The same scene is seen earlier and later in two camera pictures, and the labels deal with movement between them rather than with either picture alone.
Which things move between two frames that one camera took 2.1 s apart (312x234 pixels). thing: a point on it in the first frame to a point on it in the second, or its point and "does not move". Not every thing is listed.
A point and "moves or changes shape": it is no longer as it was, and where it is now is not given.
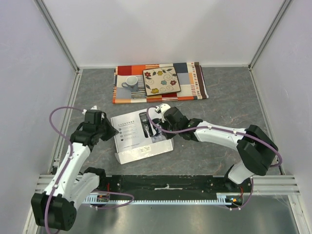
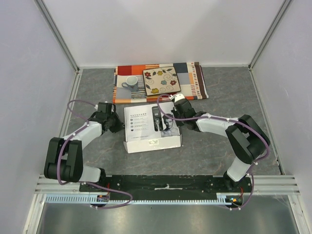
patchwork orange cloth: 190,78 does not move
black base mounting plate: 172,187 does not move
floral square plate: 160,81 does not move
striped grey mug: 132,82 does not move
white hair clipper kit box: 138,138 moves or changes shape
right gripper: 165,124 to 177,113
